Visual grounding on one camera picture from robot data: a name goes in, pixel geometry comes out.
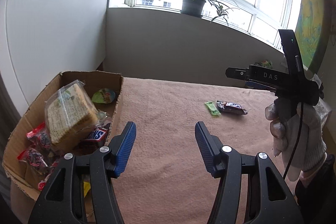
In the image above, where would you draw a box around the green candy clear wrapper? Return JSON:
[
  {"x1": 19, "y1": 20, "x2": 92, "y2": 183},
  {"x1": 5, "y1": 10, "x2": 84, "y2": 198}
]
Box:
[{"x1": 97, "y1": 110, "x2": 108, "y2": 122}]

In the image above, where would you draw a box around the sponge cake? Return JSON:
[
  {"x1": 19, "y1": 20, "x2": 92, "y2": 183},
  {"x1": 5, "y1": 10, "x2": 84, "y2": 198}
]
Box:
[{"x1": 45, "y1": 80, "x2": 101, "y2": 153}]

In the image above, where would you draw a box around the yellow jelly cup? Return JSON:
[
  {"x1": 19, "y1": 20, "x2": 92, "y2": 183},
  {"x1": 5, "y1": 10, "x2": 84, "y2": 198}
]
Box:
[{"x1": 91, "y1": 88, "x2": 116, "y2": 104}]

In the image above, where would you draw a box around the red clear snack packet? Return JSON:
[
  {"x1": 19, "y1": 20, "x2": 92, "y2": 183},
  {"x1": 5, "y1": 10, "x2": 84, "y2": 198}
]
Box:
[{"x1": 26, "y1": 122, "x2": 51, "y2": 152}]

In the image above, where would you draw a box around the white gloved right hand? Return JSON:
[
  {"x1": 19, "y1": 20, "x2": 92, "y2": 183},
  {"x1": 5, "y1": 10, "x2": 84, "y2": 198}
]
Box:
[{"x1": 265, "y1": 98, "x2": 326, "y2": 181}]

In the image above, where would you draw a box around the Snickers bar in box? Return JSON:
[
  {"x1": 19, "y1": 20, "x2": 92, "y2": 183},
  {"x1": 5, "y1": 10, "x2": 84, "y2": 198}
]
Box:
[{"x1": 80, "y1": 123, "x2": 111, "y2": 149}]

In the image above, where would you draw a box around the green drink carton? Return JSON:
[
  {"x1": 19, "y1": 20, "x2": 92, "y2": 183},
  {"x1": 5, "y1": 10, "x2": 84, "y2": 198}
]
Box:
[{"x1": 255, "y1": 60, "x2": 273, "y2": 69}]

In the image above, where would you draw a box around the pink table cloth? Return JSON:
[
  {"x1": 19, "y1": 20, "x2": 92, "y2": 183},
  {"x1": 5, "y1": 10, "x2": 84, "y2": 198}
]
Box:
[{"x1": 86, "y1": 77, "x2": 300, "y2": 224}]

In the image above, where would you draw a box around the Snickers bar on table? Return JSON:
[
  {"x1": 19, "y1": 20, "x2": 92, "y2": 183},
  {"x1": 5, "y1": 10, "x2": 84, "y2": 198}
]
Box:
[{"x1": 217, "y1": 100, "x2": 248, "y2": 115}]

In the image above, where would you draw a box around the green snack packet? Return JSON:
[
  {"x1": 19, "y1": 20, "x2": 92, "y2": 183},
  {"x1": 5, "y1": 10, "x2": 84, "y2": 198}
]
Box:
[{"x1": 205, "y1": 101, "x2": 221, "y2": 115}]

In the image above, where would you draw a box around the brown cardboard box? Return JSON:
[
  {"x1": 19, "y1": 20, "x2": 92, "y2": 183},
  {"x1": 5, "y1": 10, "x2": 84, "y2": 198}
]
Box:
[{"x1": 2, "y1": 71, "x2": 123, "y2": 201}]

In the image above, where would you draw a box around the potted spider plant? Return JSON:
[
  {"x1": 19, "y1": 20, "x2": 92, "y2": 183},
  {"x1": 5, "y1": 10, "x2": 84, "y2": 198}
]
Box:
[{"x1": 180, "y1": 0, "x2": 239, "y2": 25}]

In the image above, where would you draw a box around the black cable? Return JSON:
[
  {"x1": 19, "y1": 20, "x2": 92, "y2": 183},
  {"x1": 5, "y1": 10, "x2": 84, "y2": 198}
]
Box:
[{"x1": 282, "y1": 101, "x2": 305, "y2": 180}]

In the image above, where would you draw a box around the wall map poster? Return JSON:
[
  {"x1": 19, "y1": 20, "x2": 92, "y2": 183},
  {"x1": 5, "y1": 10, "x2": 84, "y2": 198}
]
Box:
[{"x1": 295, "y1": 0, "x2": 332, "y2": 73}]

